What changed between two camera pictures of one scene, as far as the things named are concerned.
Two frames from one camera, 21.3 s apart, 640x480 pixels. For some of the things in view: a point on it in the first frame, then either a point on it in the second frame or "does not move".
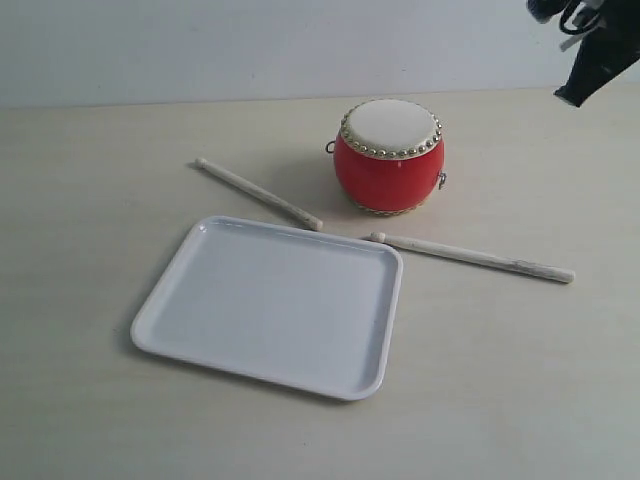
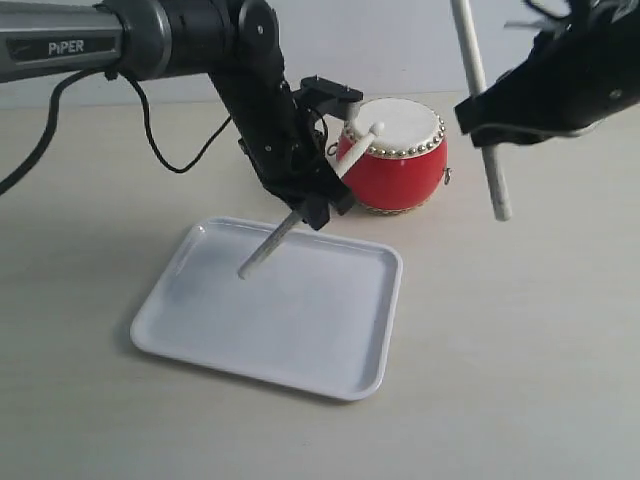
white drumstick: x=260 y=197 → x=346 y=166
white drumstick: x=478 y=260 → x=475 y=71
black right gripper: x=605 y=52 → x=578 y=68
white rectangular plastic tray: x=284 y=305 does not move
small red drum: x=389 y=156 does not move
